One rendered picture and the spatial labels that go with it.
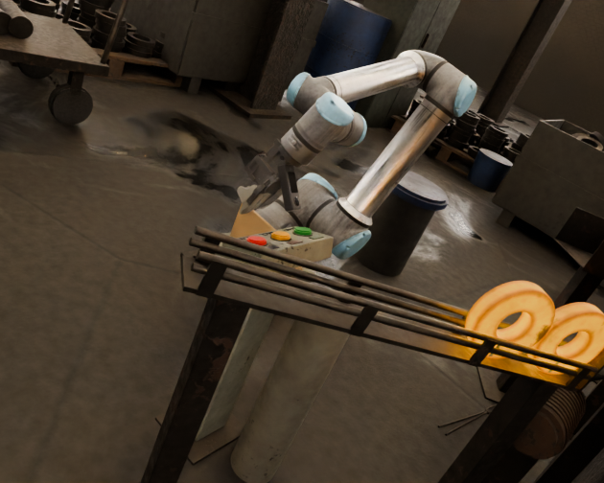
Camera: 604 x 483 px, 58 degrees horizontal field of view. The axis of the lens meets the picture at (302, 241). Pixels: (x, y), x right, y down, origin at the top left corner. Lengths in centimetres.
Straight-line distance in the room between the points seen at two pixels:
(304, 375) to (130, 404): 52
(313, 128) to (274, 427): 69
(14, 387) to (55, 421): 14
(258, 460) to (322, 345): 38
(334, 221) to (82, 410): 99
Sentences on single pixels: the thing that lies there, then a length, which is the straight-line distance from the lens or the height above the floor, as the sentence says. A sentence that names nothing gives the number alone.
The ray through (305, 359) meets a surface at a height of 41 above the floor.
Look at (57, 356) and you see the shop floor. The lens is 161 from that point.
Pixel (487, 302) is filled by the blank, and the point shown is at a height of 75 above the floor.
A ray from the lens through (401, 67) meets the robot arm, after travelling 178.
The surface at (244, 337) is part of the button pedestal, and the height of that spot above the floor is 36.
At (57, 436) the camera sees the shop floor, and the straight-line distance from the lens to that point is 145.
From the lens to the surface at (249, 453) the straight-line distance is 140.
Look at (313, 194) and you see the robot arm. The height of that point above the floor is 41.
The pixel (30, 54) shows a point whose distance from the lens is 273.
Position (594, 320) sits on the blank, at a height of 77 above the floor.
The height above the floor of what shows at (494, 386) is 1.
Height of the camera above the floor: 113
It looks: 27 degrees down
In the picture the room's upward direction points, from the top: 24 degrees clockwise
